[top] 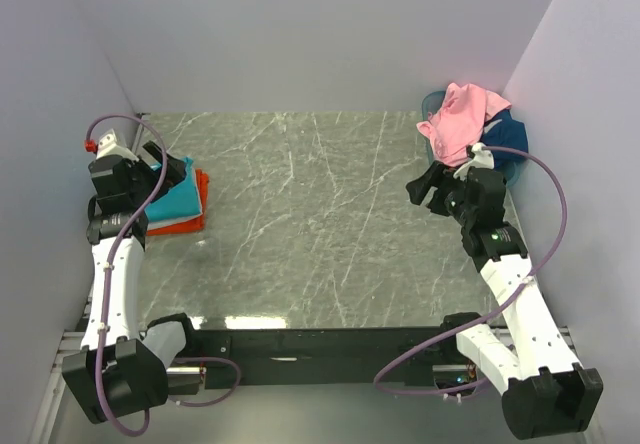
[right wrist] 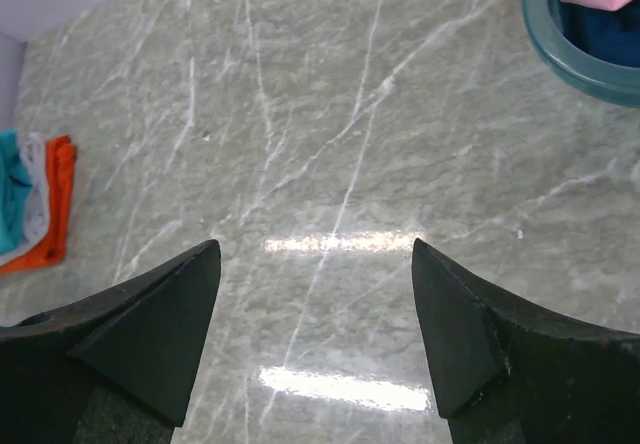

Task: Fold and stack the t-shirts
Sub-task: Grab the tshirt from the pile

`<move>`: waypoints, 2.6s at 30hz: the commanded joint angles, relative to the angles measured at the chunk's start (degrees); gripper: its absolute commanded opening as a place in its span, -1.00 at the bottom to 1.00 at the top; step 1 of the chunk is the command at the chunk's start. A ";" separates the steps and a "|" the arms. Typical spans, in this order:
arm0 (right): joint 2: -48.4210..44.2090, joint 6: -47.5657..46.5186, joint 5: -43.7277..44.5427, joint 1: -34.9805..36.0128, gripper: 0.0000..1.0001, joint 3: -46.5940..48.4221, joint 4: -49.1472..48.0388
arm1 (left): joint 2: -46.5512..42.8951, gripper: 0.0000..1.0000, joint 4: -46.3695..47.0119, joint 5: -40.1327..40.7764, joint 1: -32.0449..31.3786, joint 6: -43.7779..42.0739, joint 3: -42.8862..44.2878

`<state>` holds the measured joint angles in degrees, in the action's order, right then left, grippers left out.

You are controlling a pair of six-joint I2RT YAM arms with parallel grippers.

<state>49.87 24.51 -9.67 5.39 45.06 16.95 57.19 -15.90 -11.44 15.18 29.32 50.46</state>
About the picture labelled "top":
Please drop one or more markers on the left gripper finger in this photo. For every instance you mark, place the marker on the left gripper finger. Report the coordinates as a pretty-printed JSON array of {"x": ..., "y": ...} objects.
[
  {"x": 175, "y": 171},
  {"x": 151, "y": 158}
]

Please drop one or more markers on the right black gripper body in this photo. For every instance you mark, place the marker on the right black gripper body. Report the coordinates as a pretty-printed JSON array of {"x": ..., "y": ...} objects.
[{"x": 456, "y": 206}]

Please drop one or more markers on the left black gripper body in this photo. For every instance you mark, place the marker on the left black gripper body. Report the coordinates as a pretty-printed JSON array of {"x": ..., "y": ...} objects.
[{"x": 144, "y": 180}]

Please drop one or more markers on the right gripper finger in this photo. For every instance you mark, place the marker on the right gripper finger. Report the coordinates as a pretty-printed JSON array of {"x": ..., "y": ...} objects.
[
  {"x": 437, "y": 204},
  {"x": 418, "y": 188}
]

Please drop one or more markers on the pink t shirt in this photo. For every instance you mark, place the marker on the pink t shirt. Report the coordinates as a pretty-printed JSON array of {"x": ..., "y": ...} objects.
[{"x": 454, "y": 119}]

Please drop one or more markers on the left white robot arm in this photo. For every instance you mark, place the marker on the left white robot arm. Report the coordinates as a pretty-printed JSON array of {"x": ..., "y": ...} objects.
[{"x": 120, "y": 370}]

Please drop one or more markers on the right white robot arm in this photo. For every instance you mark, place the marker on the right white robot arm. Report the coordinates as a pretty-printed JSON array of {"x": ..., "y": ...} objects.
[{"x": 544, "y": 388}]

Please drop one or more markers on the teal folded t shirt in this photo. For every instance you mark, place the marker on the teal folded t shirt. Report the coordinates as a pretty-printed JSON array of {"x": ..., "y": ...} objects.
[{"x": 180, "y": 204}]

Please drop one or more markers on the teal plastic bin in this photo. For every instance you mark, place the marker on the teal plastic bin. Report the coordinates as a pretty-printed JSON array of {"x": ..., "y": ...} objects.
[{"x": 515, "y": 171}]

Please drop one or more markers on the orange folded t shirt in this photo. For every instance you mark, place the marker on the orange folded t shirt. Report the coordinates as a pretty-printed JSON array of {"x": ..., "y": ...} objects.
[{"x": 192, "y": 225}]

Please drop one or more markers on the navy blue t shirt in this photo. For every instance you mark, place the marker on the navy blue t shirt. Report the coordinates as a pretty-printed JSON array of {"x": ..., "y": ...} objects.
[{"x": 502, "y": 130}]

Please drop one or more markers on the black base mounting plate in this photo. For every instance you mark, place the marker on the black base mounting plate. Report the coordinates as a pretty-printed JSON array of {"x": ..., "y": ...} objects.
[{"x": 326, "y": 356}]

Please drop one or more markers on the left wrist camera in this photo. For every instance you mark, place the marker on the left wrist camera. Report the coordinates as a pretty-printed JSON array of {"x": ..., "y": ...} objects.
[{"x": 111, "y": 143}]

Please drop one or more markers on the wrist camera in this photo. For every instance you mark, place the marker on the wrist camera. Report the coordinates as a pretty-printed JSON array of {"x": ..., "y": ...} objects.
[
  {"x": 111, "y": 143},
  {"x": 478, "y": 156}
]

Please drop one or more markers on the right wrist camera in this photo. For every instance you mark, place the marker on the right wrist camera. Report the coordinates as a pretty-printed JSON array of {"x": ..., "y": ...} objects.
[{"x": 478, "y": 156}]

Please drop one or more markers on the aluminium rail frame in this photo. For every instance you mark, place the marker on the aluminium rail frame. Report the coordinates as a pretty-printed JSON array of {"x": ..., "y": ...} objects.
[{"x": 69, "y": 344}]

